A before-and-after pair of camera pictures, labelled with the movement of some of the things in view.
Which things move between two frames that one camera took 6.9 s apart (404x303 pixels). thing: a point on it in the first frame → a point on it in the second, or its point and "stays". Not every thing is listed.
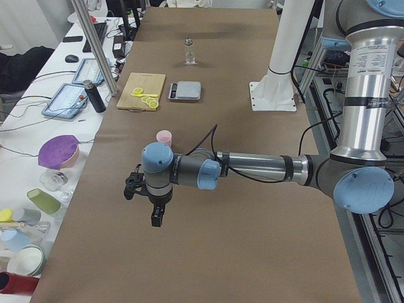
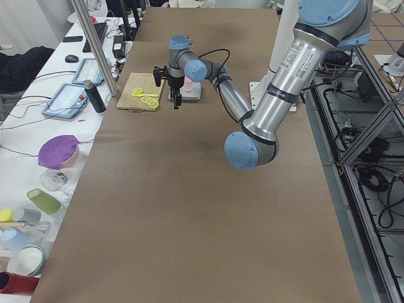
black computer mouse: x=71 y=58 stays
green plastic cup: x=45 y=202 stays
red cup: x=12 y=283 stays
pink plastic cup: x=164 y=136 → x=188 y=84
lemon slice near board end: x=153 y=104 stays
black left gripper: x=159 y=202 → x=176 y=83
